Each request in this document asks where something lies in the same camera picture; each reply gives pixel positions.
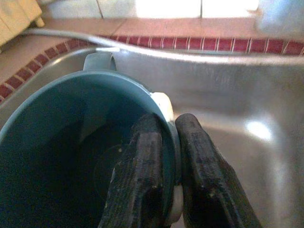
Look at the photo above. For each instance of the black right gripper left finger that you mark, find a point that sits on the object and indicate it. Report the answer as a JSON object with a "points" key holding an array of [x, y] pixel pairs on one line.
{"points": [[137, 185]]}

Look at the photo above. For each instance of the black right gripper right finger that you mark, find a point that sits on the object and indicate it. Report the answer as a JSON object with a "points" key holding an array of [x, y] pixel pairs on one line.
{"points": [[206, 190]]}

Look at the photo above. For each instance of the teal mug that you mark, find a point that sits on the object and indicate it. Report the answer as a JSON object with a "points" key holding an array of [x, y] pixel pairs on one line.
{"points": [[59, 142]]}

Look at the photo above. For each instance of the steel sink basin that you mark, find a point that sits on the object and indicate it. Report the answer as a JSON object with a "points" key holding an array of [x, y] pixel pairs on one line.
{"points": [[237, 107]]}

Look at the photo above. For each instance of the clear plastic mug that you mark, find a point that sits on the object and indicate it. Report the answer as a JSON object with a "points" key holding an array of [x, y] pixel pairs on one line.
{"points": [[280, 16]]}

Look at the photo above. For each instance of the beige water ioniser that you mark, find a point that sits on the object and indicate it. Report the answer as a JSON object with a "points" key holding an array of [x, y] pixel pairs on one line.
{"points": [[16, 16]]}

